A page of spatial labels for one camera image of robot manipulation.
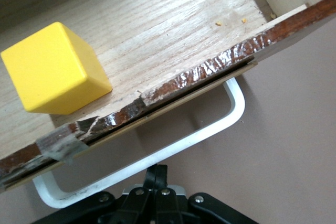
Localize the yellow cube block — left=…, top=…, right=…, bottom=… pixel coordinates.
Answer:
left=0, top=22, right=113, bottom=116

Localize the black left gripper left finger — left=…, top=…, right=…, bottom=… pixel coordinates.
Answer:
left=33, top=165, right=158, bottom=224

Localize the grey tape piece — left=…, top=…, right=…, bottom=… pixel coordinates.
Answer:
left=35, top=124, right=89, bottom=166

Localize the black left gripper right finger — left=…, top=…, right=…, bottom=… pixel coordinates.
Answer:
left=156, top=165, right=259, bottom=224

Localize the white drawer handle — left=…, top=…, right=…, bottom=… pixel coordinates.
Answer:
left=33, top=78, right=246, bottom=209

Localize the wooden drawer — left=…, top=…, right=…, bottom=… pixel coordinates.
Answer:
left=0, top=0, right=336, bottom=192

